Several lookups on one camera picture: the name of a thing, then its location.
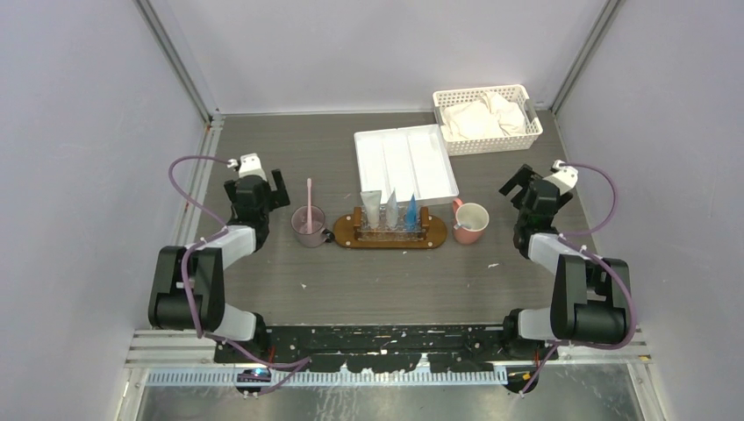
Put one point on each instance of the blue toothpaste tube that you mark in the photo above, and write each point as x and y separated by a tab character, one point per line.
411	215

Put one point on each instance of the oval wooden tray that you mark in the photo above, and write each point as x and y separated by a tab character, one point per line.
344	237

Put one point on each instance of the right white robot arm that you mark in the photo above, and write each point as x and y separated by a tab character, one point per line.
591	301

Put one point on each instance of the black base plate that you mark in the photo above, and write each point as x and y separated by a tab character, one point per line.
384	348

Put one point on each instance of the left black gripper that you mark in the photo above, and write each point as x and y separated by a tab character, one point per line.
276	199

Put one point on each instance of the pink mug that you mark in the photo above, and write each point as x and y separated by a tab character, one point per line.
473	214

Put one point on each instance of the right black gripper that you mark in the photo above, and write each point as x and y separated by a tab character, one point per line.
524	178

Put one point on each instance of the orange cap toothpaste tube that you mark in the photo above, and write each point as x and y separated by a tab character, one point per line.
371	200

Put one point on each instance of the white towels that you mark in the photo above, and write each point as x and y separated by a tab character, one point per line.
490	116

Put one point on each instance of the clear glass holder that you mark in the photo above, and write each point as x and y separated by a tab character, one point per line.
382	234

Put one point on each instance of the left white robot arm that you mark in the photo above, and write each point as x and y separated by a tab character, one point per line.
189	281

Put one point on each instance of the white toothpaste tube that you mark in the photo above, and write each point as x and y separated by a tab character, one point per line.
391	212

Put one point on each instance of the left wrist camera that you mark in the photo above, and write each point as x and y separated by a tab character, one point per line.
247	165

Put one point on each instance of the white plastic tray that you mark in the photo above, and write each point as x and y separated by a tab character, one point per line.
408	161

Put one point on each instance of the purple mug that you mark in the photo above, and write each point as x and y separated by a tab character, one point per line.
321	234

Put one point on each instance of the white basket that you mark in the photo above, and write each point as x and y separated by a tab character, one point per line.
516	93

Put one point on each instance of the brown wooden block back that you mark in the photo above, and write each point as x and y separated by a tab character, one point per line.
424	222

